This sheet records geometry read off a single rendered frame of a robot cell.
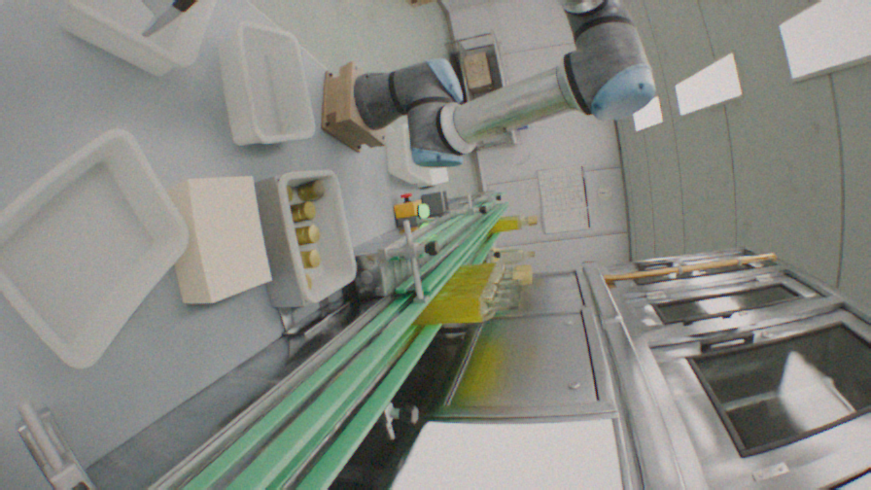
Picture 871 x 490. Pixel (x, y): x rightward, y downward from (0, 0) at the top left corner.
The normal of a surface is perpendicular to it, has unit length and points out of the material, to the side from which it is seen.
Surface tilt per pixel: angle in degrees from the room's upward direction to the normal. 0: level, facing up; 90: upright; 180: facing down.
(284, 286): 90
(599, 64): 117
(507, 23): 90
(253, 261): 0
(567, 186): 90
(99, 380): 0
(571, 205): 90
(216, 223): 0
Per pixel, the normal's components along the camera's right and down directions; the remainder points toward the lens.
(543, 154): -0.29, 0.22
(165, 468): -0.18, -0.97
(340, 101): -0.33, -0.14
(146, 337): 0.94, -0.11
